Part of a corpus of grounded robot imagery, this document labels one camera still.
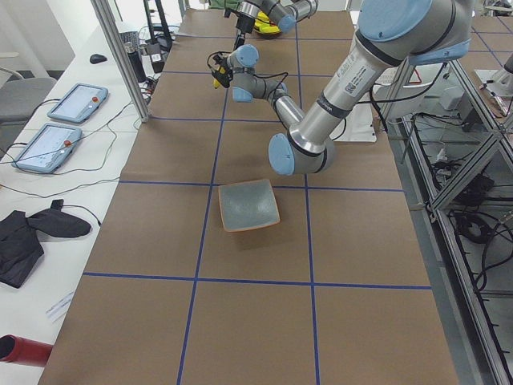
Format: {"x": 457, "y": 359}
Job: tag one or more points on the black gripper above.
{"x": 243, "y": 26}
{"x": 224, "y": 76}

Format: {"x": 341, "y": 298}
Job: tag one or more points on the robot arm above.
{"x": 284, "y": 17}
{"x": 387, "y": 33}

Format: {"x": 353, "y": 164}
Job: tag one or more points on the fruit basket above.
{"x": 265, "y": 27}

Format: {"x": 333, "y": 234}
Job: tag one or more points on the grey square plate orange rim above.
{"x": 248, "y": 205}

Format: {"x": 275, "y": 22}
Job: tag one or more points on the black bottle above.
{"x": 135, "y": 62}

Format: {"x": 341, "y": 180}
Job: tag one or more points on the black computer mouse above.
{"x": 97, "y": 58}

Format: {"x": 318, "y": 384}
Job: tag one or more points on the teach pendant far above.
{"x": 79, "y": 103}

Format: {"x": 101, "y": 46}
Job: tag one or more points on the teach pendant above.
{"x": 79, "y": 103}
{"x": 48, "y": 149}

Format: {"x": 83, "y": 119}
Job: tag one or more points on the teach pendant near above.
{"x": 48, "y": 149}

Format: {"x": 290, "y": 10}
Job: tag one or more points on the black cloth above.
{"x": 20, "y": 246}

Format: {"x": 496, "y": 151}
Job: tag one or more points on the red cylinder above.
{"x": 24, "y": 351}

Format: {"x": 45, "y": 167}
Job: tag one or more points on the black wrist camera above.
{"x": 215, "y": 60}

